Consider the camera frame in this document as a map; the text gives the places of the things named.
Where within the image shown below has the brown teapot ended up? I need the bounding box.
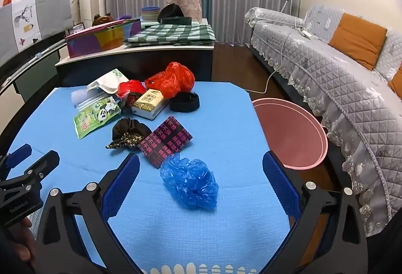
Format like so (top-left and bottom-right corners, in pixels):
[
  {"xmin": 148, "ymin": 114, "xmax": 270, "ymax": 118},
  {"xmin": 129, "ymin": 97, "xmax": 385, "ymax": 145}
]
[{"xmin": 92, "ymin": 13, "xmax": 115, "ymax": 26}]

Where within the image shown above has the white power strip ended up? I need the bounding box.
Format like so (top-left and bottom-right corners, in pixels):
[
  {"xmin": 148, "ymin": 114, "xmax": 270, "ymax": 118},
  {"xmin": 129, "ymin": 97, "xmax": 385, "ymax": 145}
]
[{"xmin": 300, "ymin": 29, "xmax": 321, "ymax": 40}]

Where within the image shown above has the orange cushion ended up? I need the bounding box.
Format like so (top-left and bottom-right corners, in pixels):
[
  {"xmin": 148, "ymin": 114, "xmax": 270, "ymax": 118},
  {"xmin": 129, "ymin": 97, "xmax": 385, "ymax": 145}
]
[
  {"xmin": 328, "ymin": 13, "xmax": 387, "ymax": 70},
  {"xmin": 388, "ymin": 63, "xmax": 402, "ymax": 102}
]

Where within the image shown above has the black plastic bag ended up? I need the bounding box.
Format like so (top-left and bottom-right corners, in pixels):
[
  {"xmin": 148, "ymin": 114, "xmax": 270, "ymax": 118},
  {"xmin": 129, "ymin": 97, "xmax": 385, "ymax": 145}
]
[{"xmin": 170, "ymin": 92, "xmax": 200, "ymax": 113}]

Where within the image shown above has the white top coffee table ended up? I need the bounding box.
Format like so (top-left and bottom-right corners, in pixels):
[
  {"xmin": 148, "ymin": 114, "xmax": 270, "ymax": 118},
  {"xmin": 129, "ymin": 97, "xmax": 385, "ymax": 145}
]
[{"xmin": 55, "ymin": 18, "xmax": 216, "ymax": 87}]

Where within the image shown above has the small photo frame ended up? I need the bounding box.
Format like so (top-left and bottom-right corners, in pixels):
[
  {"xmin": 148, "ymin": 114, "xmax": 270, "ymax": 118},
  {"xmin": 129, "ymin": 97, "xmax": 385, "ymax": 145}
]
[{"xmin": 67, "ymin": 23, "xmax": 85, "ymax": 36}]

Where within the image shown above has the dark green cabinet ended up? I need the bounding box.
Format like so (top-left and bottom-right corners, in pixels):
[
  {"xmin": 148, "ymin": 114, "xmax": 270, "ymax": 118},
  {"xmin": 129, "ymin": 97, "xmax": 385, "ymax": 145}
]
[{"xmin": 0, "ymin": 38, "xmax": 63, "ymax": 136}]

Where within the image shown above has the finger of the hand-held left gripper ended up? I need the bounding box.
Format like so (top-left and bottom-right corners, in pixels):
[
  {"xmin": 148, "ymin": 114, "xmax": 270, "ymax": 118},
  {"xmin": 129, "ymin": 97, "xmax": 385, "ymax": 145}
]
[
  {"xmin": 21, "ymin": 150, "xmax": 60, "ymax": 183},
  {"xmin": 5, "ymin": 144, "xmax": 33, "ymax": 169}
]

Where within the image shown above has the blue plastic bag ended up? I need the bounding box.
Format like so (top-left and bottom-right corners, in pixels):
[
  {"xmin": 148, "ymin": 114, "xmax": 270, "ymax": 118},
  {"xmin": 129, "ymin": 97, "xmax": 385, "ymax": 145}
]
[{"xmin": 160, "ymin": 153, "xmax": 219, "ymax": 210}]

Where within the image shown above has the pink plastic bin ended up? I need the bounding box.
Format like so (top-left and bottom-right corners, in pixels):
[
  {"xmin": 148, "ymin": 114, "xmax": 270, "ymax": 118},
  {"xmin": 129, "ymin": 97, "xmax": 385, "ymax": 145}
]
[{"xmin": 252, "ymin": 98, "xmax": 329, "ymax": 171}]

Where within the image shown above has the grey deer print cover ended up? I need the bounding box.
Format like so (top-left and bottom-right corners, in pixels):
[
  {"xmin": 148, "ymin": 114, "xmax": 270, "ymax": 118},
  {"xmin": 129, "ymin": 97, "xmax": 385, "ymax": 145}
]
[{"xmin": 0, "ymin": 0, "xmax": 73, "ymax": 67}]

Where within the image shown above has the small red plastic bag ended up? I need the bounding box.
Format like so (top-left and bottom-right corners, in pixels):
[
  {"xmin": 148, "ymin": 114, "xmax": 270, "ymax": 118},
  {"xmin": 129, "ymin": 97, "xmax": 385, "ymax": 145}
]
[{"xmin": 117, "ymin": 80, "xmax": 147, "ymax": 102}]

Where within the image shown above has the white paper bag green print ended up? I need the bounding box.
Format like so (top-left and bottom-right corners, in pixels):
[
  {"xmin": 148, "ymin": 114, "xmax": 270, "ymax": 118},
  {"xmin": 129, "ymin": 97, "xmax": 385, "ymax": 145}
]
[{"xmin": 86, "ymin": 68, "xmax": 129, "ymax": 95}]

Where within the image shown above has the green panda print packet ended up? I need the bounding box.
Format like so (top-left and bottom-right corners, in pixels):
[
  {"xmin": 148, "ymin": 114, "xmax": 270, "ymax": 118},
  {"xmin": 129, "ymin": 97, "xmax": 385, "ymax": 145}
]
[{"xmin": 73, "ymin": 96, "xmax": 122, "ymax": 140}]

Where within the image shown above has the pale blue sponge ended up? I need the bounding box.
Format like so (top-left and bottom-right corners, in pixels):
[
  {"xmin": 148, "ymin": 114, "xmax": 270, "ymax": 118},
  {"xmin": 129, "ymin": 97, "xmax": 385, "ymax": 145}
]
[{"xmin": 71, "ymin": 89, "xmax": 91, "ymax": 105}]

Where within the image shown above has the bundle of clear straws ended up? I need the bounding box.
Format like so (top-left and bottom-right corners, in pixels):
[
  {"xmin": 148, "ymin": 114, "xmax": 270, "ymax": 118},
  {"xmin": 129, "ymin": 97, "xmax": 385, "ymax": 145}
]
[{"xmin": 75, "ymin": 95, "xmax": 104, "ymax": 111}]

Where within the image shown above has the brown fabric scrunchie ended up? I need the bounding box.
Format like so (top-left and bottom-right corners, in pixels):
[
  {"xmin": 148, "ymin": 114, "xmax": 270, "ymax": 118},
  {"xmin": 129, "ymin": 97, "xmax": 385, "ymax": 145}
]
[{"xmin": 105, "ymin": 118, "xmax": 153, "ymax": 150}]

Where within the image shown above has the person's left hand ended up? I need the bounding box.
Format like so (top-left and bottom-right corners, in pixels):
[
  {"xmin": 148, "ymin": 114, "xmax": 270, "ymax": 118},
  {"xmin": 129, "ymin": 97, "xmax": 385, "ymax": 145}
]
[{"xmin": 9, "ymin": 217, "xmax": 37, "ymax": 269}]

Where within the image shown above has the blue table mat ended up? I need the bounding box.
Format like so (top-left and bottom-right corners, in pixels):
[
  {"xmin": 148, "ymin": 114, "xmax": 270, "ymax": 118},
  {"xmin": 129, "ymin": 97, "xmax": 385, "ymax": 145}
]
[{"xmin": 0, "ymin": 82, "xmax": 291, "ymax": 274}]

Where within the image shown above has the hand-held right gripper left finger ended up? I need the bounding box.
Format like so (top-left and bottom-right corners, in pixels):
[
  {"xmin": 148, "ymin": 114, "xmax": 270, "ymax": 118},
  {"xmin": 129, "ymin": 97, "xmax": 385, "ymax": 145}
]
[{"xmin": 34, "ymin": 153, "xmax": 142, "ymax": 274}]

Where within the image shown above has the green checked cloth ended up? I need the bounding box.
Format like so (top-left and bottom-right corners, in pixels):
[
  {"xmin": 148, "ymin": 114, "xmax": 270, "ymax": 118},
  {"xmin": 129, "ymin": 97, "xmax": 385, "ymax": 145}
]
[{"xmin": 123, "ymin": 23, "xmax": 216, "ymax": 48}]

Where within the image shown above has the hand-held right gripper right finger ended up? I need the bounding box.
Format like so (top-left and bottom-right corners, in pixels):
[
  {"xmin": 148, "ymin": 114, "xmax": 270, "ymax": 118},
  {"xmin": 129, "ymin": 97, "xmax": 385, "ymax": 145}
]
[{"xmin": 262, "ymin": 150, "xmax": 368, "ymax": 274}]

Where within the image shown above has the stack of coloured bowls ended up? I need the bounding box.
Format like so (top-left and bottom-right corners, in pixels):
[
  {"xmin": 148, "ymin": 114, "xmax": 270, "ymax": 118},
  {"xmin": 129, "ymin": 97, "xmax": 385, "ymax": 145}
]
[{"xmin": 141, "ymin": 6, "xmax": 161, "ymax": 22}]

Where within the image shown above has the colourful tin box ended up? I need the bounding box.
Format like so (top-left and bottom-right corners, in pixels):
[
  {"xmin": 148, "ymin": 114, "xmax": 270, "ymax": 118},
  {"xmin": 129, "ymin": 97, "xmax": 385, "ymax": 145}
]
[{"xmin": 64, "ymin": 19, "xmax": 142, "ymax": 59}]

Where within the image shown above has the black pink printed packet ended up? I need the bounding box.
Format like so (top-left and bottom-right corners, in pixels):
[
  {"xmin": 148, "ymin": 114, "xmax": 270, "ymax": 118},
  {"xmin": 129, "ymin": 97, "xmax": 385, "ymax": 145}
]
[{"xmin": 137, "ymin": 116, "xmax": 193, "ymax": 169}]

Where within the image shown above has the pink quilted basket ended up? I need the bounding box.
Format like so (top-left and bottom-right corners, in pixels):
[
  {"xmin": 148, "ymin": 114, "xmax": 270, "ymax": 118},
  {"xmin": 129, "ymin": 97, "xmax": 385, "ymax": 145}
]
[{"xmin": 166, "ymin": 0, "xmax": 202, "ymax": 23}]

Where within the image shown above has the white power cable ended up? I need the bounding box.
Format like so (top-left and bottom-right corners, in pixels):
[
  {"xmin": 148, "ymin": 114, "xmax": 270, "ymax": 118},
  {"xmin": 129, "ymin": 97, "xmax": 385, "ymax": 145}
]
[{"xmin": 248, "ymin": 1, "xmax": 310, "ymax": 94}]

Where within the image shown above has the large red plastic bag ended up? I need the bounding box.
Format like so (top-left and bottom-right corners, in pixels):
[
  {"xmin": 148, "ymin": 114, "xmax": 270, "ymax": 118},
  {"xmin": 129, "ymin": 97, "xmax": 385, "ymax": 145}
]
[{"xmin": 144, "ymin": 62, "xmax": 196, "ymax": 99}]

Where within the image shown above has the white rod with blue ring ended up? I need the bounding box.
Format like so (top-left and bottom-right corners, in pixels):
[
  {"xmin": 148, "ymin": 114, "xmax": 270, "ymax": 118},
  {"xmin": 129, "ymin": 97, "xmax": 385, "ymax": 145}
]
[{"xmin": 0, "ymin": 41, "xmax": 63, "ymax": 72}]

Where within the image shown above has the yellow tissue pack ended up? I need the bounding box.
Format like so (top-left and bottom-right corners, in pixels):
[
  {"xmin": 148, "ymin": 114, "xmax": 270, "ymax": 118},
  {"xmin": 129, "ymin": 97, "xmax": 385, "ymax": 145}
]
[{"xmin": 130, "ymin": 88, "xmax": 168, "ymax": 120}]

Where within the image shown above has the grey quilted sofa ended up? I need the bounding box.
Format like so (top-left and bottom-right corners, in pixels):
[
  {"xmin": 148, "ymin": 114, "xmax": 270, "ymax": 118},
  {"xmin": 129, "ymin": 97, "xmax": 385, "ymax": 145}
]
[{"xmin": 245, "ymin": 4, "xmax": 402, "ymax": 237}]

